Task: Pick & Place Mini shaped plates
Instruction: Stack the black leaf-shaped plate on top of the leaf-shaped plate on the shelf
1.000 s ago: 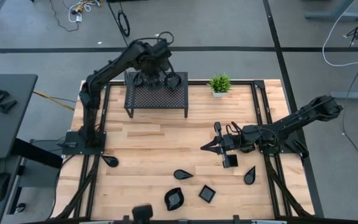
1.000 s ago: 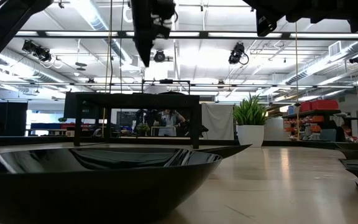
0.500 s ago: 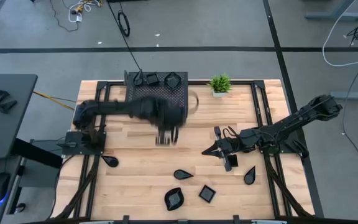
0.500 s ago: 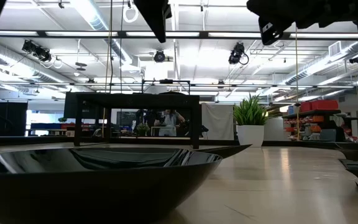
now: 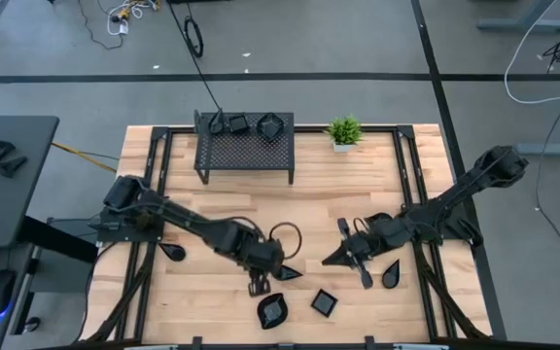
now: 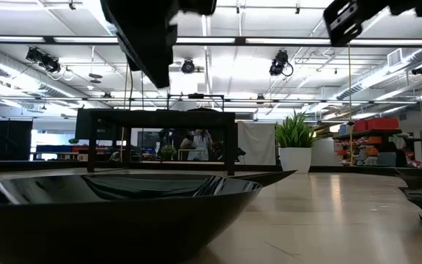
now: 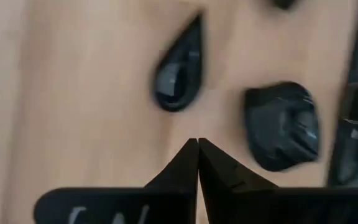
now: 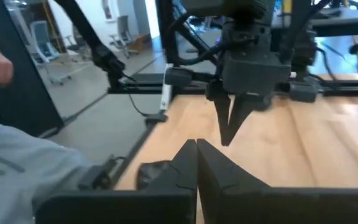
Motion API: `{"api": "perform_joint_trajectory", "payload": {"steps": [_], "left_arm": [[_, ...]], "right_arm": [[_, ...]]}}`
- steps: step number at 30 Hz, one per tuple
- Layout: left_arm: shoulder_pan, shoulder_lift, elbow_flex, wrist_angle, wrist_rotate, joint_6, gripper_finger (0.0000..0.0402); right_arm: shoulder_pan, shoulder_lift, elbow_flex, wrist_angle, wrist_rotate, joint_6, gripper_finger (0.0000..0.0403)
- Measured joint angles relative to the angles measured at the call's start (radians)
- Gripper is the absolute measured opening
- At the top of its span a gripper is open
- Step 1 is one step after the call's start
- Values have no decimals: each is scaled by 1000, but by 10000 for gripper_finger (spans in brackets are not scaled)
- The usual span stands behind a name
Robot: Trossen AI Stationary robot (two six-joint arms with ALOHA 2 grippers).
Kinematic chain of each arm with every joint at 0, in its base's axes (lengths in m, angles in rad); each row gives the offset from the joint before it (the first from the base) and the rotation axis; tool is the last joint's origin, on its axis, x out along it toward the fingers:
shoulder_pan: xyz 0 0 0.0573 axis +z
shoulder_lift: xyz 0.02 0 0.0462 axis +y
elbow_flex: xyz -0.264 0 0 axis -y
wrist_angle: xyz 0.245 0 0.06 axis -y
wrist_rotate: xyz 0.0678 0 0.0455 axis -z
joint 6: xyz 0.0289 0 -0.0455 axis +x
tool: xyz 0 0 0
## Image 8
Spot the crumpled black cloth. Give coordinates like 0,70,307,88
134,159,175,191

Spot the white frame bracket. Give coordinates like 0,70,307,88
161,63,174,112

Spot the black aluminium table frame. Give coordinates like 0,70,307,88
53,0,358,194

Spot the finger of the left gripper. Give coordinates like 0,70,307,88
205,79,233,146
227,94,272,147

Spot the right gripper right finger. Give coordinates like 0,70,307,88
198,139,358,224

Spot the black upright panel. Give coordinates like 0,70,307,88
0,0,65,138

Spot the dark grey desk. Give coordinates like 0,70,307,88
270,6,358,37

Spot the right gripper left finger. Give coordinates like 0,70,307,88
35,139,198,224

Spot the yellow rod black knob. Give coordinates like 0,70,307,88
348,42,358,73

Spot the person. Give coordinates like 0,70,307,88
0,114,111,224

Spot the grey office chair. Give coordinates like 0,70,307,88
109,14,140,59
29,20,73,85

